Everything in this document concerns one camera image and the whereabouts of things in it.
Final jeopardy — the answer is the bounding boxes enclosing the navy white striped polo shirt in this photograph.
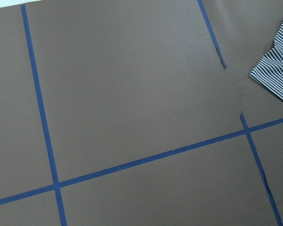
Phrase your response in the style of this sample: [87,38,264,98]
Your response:
[249,19,283,101]

